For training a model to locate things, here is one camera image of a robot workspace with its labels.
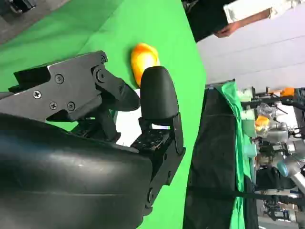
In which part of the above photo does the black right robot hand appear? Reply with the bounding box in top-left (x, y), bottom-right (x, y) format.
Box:
top-left (0, 50), bottom-right (186, 229)

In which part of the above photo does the lilac plate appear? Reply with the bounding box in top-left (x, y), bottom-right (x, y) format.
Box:
top-left (113, 109), bottom-right (142, 146)

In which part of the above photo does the black table drape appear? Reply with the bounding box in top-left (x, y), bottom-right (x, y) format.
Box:
top-left (183, 83), bottom-right (259, 229)

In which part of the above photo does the black equipment on floor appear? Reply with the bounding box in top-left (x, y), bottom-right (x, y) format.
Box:
top-left (0, 0), bottom-right (35, 23)

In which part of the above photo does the green cloth on background table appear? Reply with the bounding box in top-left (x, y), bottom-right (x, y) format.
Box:
top-left (214, 80), bottom-right (258, 229)

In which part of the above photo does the person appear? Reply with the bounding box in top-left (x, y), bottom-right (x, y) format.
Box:
top-left (182, 0), bottom-right (298, 43)

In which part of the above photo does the bagged orange toy bread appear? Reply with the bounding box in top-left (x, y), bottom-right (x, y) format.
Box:
top-left (254, 115), bottom-right (270, 132)

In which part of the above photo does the person's hand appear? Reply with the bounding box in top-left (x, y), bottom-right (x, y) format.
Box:
top-left (214, 22), bottom-right (239, 38)

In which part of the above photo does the orange box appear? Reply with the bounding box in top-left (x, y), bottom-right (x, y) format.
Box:
top-left (280, 87), bottom-right (295, 98)

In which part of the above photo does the black strap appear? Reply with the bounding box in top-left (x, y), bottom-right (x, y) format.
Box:
top-left (188, 187), bottom-right (305, 201)

